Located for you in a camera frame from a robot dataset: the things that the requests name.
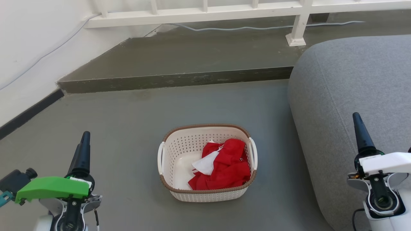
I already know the grey fabric sofa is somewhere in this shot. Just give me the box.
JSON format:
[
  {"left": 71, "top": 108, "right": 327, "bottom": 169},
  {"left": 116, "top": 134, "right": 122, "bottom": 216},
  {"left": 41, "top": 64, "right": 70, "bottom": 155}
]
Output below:
[{"left": 288, "top": 35, "right": 411, "bottom": 231}]

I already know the white wall cable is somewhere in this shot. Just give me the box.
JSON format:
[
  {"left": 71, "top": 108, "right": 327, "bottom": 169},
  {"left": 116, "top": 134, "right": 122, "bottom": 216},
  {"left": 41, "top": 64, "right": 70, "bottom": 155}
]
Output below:
[{"left": 0, "top": 13, "right": 101, "bottom": 91}]

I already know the red garment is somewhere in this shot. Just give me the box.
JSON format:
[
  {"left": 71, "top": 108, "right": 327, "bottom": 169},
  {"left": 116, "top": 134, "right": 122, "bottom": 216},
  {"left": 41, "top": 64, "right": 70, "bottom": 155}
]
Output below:
[{"left": 188, "top": 139, "right": 251, "bottom": 191}]

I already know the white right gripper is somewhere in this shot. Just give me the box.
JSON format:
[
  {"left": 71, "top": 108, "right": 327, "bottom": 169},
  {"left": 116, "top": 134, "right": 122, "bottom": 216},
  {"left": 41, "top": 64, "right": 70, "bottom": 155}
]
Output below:
[{"left": 352, "top": 112, "right": 411, "bottom": 176}]

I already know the white wooden railing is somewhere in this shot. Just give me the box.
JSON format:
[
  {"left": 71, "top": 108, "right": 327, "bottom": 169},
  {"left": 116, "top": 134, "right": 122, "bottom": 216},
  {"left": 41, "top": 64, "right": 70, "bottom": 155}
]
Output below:
[{"left": 84, "top": 0, "right": 411, "bottom": 47}]

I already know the black baseboard strip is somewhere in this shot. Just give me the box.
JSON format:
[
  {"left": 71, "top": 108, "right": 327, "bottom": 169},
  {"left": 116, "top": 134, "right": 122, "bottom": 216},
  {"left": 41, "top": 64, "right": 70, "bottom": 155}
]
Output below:
[{"left": 0, "top": 88, "right": 65, "bottom": 140}]

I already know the white garment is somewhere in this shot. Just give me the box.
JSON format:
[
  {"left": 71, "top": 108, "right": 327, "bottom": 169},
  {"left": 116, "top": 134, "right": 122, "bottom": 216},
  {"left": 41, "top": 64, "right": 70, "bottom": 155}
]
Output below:
[{"left": 192, "top": 141, "right": 225, "bottom": 175}]

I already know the grey floor cable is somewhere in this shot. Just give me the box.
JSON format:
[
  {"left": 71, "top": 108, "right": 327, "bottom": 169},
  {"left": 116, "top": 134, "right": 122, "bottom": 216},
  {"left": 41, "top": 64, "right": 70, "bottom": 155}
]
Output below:
[{"left": 169, "top": 21, "right": 365, "bottom": 32}]

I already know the white brown-rimmed laundry basket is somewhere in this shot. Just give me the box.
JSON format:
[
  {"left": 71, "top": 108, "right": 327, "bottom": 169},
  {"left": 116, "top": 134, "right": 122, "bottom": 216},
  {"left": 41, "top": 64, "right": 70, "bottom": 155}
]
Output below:
[{"left": 157, "top": 124, "right": 258, "bottom": 202}]

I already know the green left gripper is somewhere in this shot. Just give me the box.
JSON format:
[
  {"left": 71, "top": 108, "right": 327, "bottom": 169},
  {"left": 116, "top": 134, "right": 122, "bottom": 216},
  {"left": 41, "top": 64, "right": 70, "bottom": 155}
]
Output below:
[{"left": 15, "top": 131, "right": 95, "bottom": 203}]

